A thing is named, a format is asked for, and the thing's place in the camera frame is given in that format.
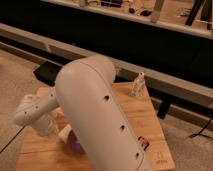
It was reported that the black cable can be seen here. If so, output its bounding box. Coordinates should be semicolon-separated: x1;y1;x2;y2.
188;109;213;140

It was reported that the black flat object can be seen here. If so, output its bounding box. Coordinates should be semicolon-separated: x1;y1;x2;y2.
33;62;62;86

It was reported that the white sponge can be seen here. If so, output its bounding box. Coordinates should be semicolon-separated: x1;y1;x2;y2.
58;124;72;143

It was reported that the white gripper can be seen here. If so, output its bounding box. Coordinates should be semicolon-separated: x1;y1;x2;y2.
33;113;59;136

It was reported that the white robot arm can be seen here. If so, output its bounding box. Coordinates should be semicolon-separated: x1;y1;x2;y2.
14;55;152;171

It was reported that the dark ceramic bowl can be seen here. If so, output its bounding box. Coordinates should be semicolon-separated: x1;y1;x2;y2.
67;131;85;155

